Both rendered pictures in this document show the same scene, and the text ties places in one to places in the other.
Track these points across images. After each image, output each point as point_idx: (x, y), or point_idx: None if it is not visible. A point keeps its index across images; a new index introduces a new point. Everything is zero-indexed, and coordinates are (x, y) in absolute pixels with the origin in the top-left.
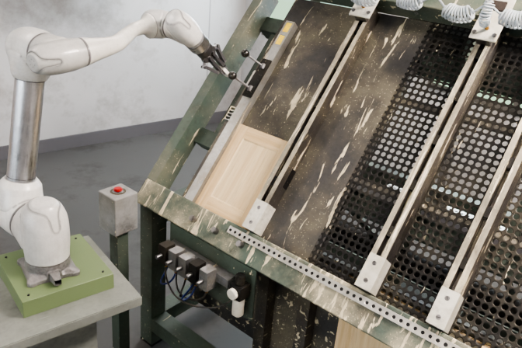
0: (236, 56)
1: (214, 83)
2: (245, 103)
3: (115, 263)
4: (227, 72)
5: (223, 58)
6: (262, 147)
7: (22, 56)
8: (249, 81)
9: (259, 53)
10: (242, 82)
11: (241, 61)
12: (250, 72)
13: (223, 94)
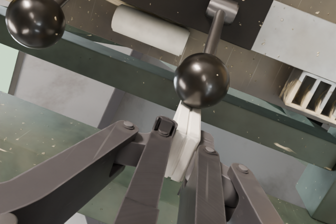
0: (41, 131)
1: (171, 202)
2: (298, 22)
3: None
4: (188, 111)
5: (115, 142)
6: None
7: None
8: (167, 35)
9: (26, 52)
10: (216, 31)
11: (58, 118)
12: (101, 75)
13: None
